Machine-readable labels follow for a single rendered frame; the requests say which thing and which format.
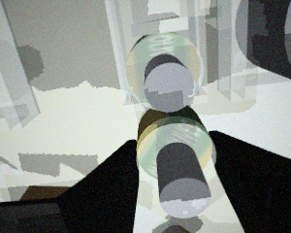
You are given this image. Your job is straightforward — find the brown cardboard box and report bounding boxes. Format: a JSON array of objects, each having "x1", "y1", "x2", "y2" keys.
[{"x1": 19, "y1": 185, "x2": 70, "y2": 200}]

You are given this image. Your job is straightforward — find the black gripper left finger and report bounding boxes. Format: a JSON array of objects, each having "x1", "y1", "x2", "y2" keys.
[{"x1": 0, "y1": 139, "x2": 140, "y2": 233}]

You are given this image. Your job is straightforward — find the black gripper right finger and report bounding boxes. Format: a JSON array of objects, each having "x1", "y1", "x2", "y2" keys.
[{"x1": 209, "y1": 130, "x2": 291, "y2": 233}]

